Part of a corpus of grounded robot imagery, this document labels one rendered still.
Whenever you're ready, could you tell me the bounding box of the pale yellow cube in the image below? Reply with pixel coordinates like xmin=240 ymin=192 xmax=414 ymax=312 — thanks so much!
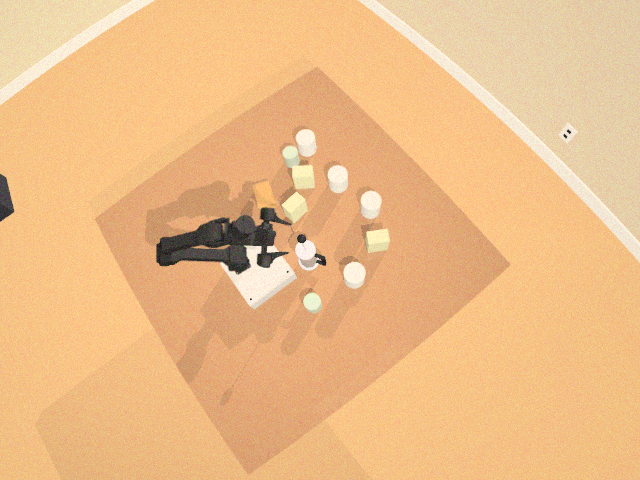
xmin=366 ymin=229 xmax=389 ymax=253
xmin=282 ymin=191 xmax=308 ymax=223
xmin=292 ymin=166 xmax=315 ymax=189

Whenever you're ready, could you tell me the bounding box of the white cylinder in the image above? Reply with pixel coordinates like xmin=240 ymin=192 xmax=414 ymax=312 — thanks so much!
xmin=328 ymin=166 xmax=348 ymax=193
xmin=344 ymin=262 xmax=366 ymax=289
xmin=361 ymin=191 xmax=381 ymax=219
xmin=296 ymin=129 xmax=316 ymax=157

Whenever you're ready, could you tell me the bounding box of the orange rectangular block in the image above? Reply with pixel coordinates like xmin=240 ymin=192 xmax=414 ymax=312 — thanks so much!
xmin=253 ymin=181 xmax=277 ymax=211

